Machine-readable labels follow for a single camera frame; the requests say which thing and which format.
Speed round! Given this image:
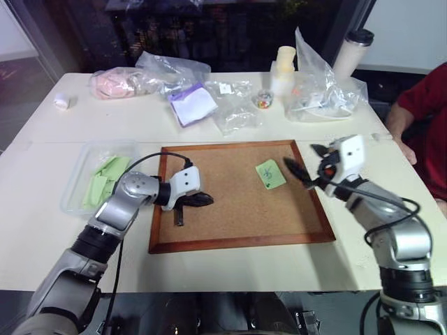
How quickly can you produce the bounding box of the bag of pink items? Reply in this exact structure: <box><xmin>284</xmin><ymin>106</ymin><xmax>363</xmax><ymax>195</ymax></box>
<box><xmin>89</xmin><ymin>67</ymin><xmax>147</xmax><ymax>101</ymax></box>

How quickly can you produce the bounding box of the small jar of coloured pushpins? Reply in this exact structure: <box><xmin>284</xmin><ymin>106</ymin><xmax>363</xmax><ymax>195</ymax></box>
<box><xmin>251</xmin><ymin>89</ymin><xmax>275</xmax><ymax>110</ymax></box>

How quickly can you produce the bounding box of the green sticky note with writing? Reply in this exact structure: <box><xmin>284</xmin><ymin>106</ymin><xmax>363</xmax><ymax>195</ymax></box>
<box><xmin>255</xmin><ymin>158</ymin><xmax>288</xmax><ymax>191</ymax></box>

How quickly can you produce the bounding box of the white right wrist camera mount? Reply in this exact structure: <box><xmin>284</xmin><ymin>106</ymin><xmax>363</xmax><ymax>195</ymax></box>
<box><xmin>323</xmin><ymin>134</ymin><xmax>366</xmax><ymax>200</ymax></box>

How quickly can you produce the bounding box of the cream white plastic bottle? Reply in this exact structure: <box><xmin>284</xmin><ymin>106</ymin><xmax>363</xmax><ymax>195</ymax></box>
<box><xmin>269</xmin><ymin>45</ymin><xmax>298</xmax><ymax>97</ymax></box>

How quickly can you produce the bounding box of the crumpled clear plastic bag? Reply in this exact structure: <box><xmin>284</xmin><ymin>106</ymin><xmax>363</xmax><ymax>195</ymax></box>
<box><xmin>135</xmin><ymin>51</ymin><xmax>212</xmax><ymax>101</ymax></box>

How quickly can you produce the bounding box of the dark rounded shape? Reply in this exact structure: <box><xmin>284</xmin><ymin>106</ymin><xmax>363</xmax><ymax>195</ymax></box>
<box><xmin>250</xmin><ymin>293</ymin><xmax>298</xmax><ymax>335</ymax></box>

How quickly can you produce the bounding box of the plain green sticky note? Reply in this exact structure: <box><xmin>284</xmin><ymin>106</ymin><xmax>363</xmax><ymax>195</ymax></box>
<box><xmin>91</xmin><ymin>155</ymin><xmax>132</xmax><ymax>181</ymax></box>
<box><xmin>81</xmin><ymin>174</ymin><xmax>118</xmax><ymax>211</ymax></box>

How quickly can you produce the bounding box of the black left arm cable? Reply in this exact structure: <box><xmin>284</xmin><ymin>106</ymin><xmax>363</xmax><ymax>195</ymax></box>
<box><xmin>104</xmin><ymin>153</ymin><xmax>193</xmax><ymax>332</ymax></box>

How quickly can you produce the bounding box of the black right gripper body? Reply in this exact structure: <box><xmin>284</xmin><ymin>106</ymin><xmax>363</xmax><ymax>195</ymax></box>
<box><xmin>316</xmin><ymin>147</ymin><xmax>342</xmax><ymax>185</ymax></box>

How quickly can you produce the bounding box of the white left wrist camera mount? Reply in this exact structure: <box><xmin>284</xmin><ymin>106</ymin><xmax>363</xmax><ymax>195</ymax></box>
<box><xmin>161</xmin><ymin>166</ymin><xmax>203</xmax><ymax>212</ymax></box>

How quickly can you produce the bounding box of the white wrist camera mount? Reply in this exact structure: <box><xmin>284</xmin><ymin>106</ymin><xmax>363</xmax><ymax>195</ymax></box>
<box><xmin>323</xmin><ymin>134</ymin><xmax>366</xmax><ymax>200</ymax></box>
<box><xmin>161</xmin><ymin>166</ymin><xmax>203</xmax><ymax>212</ymax></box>

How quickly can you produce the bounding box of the clear plastic box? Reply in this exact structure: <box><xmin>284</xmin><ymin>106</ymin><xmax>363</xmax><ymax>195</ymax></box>
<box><xmin>59</xmin><ymin>139</ymin><xmax>141</xmax><ymax>219</ymax></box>

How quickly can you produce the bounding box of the large clear plastic bag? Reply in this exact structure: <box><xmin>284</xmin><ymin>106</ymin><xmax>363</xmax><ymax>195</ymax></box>
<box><xmin>284</xmin><ymin>27</ymin><xmax>369</xmax><ymax>124</ymax></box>

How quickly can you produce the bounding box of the small white tape roll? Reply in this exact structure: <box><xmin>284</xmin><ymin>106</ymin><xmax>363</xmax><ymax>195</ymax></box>
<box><xmin>53</xmin><ymin>92</ymin><xmax>78</xmax><ymax>111</ymax></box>

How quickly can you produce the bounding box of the clear bag with white label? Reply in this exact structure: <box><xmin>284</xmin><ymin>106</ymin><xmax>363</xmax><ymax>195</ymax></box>
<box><xmin>205</xmin><ymin>79</ymin><xmax>265</xmax><ymax>137</ymax></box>

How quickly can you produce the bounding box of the purple and white paper packet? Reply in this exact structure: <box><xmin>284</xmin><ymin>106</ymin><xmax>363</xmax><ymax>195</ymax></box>
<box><xmin>166</xmin><ymin>82</ymin><xmax>218</xmax><ymax>129</ymax></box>

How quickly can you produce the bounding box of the person in red shirt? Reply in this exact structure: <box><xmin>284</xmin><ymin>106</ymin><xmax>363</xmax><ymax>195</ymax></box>
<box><xmin>397</xmin><ymin>62</ymin><xmax>447</xmax><ymax>202</ymax></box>

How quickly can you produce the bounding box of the wood framed cork board tray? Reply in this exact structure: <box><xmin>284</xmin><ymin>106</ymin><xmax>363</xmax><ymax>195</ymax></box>
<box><xmin>148</xmin><ymin>139</ymin><xmax>337</xmax><ymax>255</ymax></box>

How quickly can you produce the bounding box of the white tumbler with black lid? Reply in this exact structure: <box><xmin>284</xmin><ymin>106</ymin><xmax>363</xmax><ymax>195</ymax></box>
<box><xmin>331</xmin><ymin>29</ymin><xmax>375</xmax><ymax>80</ymax></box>

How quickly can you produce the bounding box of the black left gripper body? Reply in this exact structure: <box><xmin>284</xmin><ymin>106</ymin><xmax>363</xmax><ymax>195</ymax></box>
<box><xmin>173</xmin><ymin>193</ymin><xmax>197</xmax><ymax>213</ymax></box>

